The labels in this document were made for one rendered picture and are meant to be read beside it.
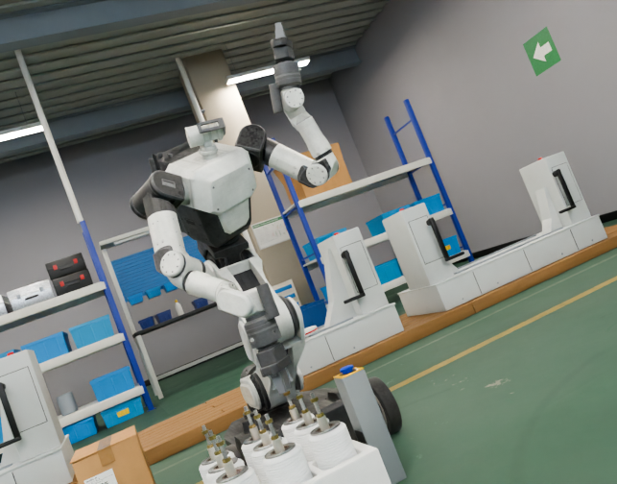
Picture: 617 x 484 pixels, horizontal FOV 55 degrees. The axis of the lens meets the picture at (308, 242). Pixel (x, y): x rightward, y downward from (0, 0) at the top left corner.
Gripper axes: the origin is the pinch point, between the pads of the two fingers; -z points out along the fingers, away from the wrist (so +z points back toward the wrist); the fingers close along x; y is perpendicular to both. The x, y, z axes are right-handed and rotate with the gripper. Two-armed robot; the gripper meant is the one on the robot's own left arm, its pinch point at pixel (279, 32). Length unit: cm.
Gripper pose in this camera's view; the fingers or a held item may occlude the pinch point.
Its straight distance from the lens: 213.0
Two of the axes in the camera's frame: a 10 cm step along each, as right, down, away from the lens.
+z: 1.7, 9.8, 1.0
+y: -9.6, 1.5, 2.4
